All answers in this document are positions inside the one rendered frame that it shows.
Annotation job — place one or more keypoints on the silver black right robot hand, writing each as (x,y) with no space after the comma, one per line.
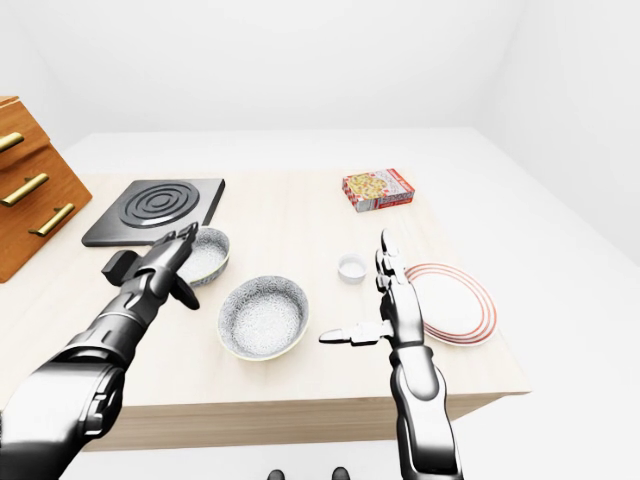
(402,315)

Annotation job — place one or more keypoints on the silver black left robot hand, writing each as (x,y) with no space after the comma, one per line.
(155,280)

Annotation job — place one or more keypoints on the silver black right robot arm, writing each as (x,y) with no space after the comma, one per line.
(425,415)

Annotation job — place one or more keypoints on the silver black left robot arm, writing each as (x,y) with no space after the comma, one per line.
(65,395)

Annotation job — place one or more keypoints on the white plate with red rings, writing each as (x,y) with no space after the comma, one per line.
(450,305)

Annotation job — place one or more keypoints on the patterned grey bowl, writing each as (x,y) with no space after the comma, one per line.
(262,320)
(207,257)

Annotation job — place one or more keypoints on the flat dark stove plate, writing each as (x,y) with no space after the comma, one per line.
(120,225)

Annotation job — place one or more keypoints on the small white ramekin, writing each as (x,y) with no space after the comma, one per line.
(352,270)

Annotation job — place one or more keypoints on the red printed food box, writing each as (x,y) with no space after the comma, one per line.
(375,189)

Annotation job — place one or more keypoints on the wooden cabinet drawer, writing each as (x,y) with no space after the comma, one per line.
(20,250)
(55,167)
(30,125)

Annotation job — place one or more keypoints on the wooden cabinet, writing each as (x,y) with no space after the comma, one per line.
(10,250)

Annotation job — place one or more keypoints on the small dark shape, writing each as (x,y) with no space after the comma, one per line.
(276,475)
(341,473)

